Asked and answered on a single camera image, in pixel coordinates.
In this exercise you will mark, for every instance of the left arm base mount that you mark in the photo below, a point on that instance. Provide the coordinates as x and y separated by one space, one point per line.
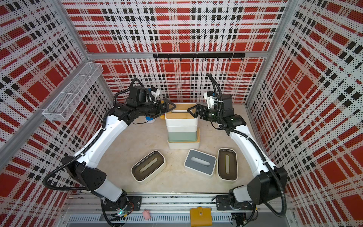
124 204

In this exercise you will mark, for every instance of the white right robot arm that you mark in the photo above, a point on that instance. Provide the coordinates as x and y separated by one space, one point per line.
268 184

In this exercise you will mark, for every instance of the white bamboo-lid box corner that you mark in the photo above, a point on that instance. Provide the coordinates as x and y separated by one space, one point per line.
180 116

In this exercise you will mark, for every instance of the white box grey lid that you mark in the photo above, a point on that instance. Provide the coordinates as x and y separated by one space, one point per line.
200 163

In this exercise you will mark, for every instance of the blue and white round button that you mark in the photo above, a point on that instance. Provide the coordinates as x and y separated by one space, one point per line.
150 120

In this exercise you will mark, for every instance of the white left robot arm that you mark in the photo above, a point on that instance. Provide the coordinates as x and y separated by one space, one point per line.
82 167

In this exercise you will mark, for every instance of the small pink object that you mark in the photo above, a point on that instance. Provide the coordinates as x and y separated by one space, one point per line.
146 214

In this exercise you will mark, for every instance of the black hook rail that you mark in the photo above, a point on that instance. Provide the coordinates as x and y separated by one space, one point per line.
199 55

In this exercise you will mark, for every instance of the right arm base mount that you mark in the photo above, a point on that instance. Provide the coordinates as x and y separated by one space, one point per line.
223 203

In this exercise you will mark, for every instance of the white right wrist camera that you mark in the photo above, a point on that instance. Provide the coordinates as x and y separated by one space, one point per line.
210 99

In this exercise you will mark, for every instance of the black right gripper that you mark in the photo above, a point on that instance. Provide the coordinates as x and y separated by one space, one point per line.
198 109

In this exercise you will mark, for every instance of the yellow leather wallet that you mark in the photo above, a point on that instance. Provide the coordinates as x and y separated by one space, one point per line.
201 217

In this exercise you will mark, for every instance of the mint green square tissue box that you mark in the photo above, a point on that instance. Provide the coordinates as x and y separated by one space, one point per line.
183 136

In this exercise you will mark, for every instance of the cream box dark lid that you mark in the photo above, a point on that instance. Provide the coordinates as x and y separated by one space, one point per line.
227 165
148 167

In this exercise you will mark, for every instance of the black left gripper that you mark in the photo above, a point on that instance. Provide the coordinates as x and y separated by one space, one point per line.
165 109

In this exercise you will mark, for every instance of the white wire mesh shelf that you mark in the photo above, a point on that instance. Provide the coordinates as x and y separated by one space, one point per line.
65 104

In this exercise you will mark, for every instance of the white bamboo-lid tissue box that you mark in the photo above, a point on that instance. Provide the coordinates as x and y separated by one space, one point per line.
175 129
185 145

